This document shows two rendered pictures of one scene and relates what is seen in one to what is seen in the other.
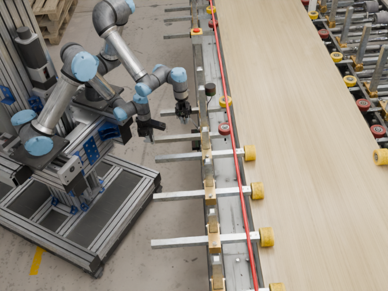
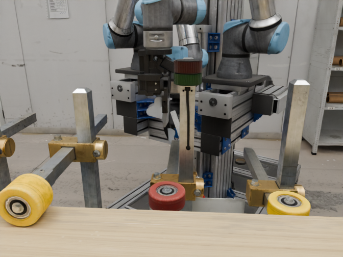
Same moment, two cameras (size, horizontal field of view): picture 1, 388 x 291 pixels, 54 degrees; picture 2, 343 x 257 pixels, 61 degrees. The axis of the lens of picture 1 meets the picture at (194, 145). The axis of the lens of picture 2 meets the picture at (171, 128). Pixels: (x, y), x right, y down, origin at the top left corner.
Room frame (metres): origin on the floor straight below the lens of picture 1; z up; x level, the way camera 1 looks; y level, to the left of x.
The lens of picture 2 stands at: (1.63, -0.74, 1.24)
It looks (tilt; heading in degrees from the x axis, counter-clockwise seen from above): 19 degrees down; 92
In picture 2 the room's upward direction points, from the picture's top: straight up
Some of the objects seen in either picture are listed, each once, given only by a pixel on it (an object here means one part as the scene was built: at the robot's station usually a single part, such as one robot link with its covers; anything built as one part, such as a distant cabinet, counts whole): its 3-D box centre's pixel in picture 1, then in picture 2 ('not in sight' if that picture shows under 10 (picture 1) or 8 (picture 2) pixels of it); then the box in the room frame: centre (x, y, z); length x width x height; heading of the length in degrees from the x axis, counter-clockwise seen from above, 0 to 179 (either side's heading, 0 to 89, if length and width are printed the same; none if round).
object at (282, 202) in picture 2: (225, 105); (286, 222); (1.86, -0.22, 0.85); 0.08 x 0.08 x 0.11
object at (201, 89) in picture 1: (204, 120); (186, 155); (1.65, -0.07, 0.93); 0.03 x 0.03 x 0.48; 88
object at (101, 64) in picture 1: (91, 69); (238, 36); (1.88, 0.53, 1.21); 0.13 x 0.12 x 0.14; 136
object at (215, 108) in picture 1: (194, 111); (262, 183); (1.87, -0.03, 0.83); 0.43 x 0.03 x 0.04; 88
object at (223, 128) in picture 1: (224, 133); (167, 210); (1.61, -0.19, 0.85); 0.08 x 0.08 x 0.11
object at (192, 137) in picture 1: (191, 137); (172, 173); (1.62, 0.01, 0.84); 0.43 x 0.03 x 0.04; 88
